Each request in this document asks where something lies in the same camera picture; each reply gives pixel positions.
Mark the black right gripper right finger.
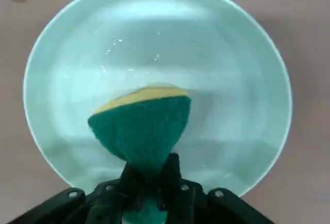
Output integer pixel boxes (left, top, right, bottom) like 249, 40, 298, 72
154, 152, 275, 224

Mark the green and yellow sponge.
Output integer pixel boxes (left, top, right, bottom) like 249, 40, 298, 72
87, 86, 193, 224

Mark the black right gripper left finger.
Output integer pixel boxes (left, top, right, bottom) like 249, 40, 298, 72
6, 162, 155, 224

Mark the pale green plate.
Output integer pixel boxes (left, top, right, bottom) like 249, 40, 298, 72
23, 0, 293, 199

